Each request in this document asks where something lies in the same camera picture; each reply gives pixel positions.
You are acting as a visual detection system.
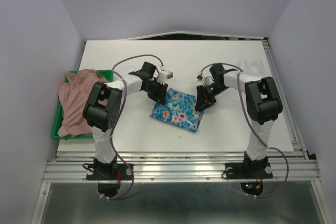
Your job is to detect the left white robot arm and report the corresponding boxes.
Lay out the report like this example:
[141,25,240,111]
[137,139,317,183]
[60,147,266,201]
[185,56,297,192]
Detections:
[83,62,173,179]

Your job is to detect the green plastic bin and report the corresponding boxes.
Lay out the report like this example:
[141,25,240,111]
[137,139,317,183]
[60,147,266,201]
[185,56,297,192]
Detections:
[50,69,115,141]

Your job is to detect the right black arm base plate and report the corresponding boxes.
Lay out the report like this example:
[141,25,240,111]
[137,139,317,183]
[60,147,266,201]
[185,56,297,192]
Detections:
[225,163,274,180]

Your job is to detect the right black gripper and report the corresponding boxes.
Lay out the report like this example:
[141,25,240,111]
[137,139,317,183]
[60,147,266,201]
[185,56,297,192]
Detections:
[195,82,228,111]

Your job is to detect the blue floral skirt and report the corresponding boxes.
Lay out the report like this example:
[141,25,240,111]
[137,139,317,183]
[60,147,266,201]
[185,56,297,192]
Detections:
[150,88,204,132]

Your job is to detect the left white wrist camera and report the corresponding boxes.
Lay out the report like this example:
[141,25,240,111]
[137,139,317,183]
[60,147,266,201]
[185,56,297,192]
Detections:
[158,70,173,83]

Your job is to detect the aluminium table frame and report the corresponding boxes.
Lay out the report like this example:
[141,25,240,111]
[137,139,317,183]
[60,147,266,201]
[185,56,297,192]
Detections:
[31,36,334,224]

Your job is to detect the pink skirt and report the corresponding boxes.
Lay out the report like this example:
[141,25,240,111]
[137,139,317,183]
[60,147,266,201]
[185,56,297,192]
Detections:
[57,69,108,138]

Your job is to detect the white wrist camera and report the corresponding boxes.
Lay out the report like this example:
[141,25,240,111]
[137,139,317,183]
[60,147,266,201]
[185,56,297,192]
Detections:
[196,73,214,86]
[158,70,173,83]

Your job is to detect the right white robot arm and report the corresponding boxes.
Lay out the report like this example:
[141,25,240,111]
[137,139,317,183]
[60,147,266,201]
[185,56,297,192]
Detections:
[195,63,283,177]

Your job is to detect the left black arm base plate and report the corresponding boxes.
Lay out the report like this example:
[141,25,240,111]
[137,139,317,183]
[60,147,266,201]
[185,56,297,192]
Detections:
[82,163,132,181]

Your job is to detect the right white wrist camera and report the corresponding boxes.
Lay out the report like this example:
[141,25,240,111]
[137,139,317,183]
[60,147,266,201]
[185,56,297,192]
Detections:
[196,73,214,86]

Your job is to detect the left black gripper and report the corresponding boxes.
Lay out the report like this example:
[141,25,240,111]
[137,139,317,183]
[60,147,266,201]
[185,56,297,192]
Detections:
[144,79,169,105]

